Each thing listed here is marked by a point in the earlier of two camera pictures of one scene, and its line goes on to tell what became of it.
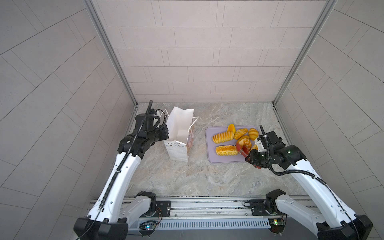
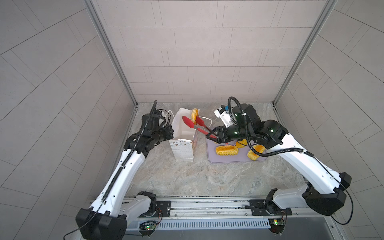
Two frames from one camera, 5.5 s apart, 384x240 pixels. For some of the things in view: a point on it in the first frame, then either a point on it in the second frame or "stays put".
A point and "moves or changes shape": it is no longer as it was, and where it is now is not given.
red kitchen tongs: x=245 y=151 → x=190 y=123
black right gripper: x=251 y=159 → x=218 y=132
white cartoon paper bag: x=180 y=124 moves or changes shape
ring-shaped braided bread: x=244 y=140 moves or changes shape
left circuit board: x=147 y=226 stays put
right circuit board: x=276 y=225 stays put
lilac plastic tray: x=210 y=146 stays put
